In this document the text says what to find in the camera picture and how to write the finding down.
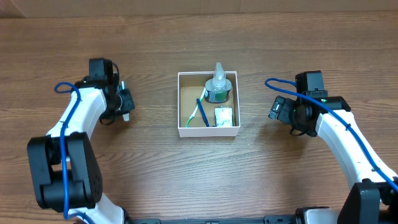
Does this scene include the white teal toothpaste tube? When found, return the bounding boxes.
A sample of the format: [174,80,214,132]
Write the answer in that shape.
[120,81,131,122]

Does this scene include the green white toothbrush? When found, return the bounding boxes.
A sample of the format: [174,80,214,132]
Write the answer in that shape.
[185,87,206,128]

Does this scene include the green white soap packet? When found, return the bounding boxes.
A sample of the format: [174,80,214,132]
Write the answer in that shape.
[215,107,233,128]

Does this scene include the white cardboard box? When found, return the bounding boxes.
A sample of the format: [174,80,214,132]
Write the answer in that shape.
[177,71,241,138]

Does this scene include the clear pump soap bottle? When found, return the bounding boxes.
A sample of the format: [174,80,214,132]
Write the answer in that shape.
[205,62,232,103]

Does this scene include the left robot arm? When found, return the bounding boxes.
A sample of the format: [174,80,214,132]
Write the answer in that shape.
[27,77,134,223]

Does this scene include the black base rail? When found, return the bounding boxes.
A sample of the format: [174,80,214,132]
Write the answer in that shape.
[126,215,301,224]

